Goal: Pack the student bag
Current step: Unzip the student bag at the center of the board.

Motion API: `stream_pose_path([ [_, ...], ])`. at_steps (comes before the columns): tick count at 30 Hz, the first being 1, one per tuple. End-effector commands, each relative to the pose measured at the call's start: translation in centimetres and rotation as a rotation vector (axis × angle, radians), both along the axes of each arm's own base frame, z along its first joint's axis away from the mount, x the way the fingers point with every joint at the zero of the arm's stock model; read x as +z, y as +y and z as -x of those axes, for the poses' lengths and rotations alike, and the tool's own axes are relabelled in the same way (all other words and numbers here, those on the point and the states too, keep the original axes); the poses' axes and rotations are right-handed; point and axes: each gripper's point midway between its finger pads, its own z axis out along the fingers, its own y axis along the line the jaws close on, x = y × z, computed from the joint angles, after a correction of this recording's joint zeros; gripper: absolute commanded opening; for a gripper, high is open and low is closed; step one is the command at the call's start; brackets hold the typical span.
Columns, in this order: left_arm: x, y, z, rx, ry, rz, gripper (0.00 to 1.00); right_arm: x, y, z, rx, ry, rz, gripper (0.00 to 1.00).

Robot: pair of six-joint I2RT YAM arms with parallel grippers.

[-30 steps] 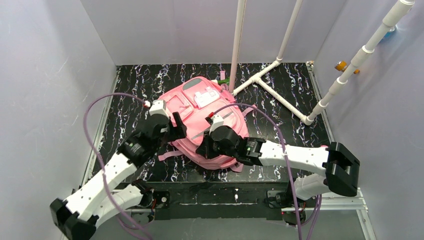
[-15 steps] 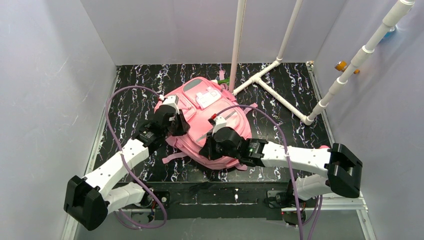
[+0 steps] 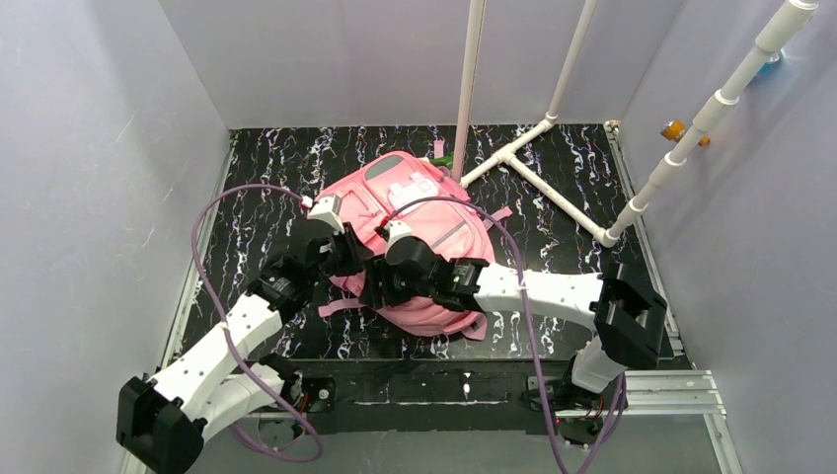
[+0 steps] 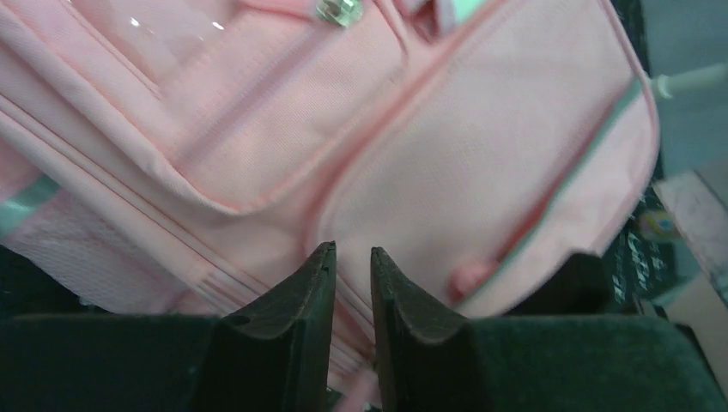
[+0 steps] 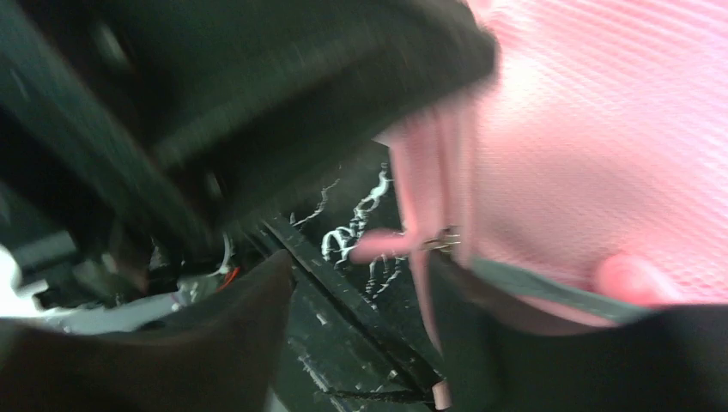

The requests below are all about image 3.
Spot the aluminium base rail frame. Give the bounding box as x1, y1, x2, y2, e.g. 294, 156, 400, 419
120, 120, 744, 474

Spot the green white pipe fitting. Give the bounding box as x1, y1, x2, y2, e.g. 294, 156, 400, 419
428, 154, 454, 168

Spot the orange yellow wall knob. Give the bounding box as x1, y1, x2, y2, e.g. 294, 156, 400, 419
660, 119, 687, 142

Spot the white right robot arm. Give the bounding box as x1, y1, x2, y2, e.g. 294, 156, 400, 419
360, 237, 667, 393

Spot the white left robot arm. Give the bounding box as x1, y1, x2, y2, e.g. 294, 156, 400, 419
115, 219, 372, 473

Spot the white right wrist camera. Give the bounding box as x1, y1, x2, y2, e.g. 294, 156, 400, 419
383, 220, 413, 253

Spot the white PVC pipe frame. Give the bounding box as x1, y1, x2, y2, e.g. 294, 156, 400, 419
449, 0, 822, 249

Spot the pink student backpack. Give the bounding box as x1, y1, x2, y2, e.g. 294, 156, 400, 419
316, 151, 495, 341

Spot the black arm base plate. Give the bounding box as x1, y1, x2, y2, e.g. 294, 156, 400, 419
287, 357, 629, 438

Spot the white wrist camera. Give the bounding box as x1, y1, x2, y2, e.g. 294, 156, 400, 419
307, 195, 344, 234
383, 220, 413, 253

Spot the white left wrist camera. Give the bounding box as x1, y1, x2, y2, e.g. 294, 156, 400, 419
307, 195, 344, 234

